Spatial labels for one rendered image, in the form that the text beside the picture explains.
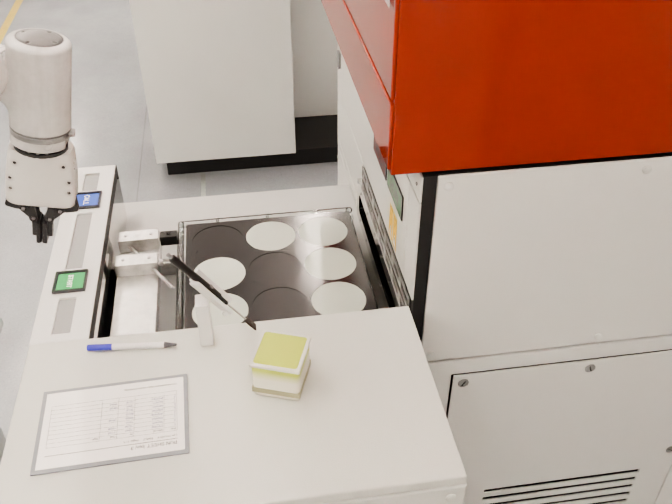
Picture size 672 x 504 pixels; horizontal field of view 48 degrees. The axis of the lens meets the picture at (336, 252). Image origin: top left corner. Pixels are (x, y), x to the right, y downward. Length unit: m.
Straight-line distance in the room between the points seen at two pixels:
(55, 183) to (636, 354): 1.09
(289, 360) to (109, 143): 2.86
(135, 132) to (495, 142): 2.95
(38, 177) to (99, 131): 2.79
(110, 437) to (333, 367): 0.34
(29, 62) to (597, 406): 1.21
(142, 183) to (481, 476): 2.26
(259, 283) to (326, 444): 0.45
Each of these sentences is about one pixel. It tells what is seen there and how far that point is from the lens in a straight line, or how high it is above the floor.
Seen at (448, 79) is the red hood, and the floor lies 1.37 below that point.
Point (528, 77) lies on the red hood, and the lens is 1.10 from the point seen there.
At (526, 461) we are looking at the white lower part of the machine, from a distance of 1.70.
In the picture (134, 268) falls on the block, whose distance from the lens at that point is 1.50.
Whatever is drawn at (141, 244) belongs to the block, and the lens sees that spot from 1.56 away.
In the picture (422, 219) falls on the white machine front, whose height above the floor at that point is 1.14.
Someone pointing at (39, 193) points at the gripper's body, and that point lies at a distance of 1.21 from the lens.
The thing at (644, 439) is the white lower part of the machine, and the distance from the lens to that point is 1.78.
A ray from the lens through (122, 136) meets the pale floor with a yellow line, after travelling 3.89.
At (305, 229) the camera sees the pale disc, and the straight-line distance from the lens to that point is 1.55.
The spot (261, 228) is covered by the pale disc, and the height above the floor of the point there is 0.90.
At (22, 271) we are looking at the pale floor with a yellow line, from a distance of 3.10.
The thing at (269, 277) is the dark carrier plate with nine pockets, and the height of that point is 0.90.
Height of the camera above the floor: 1.81
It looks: 38 degrees down
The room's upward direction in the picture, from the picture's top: straight up
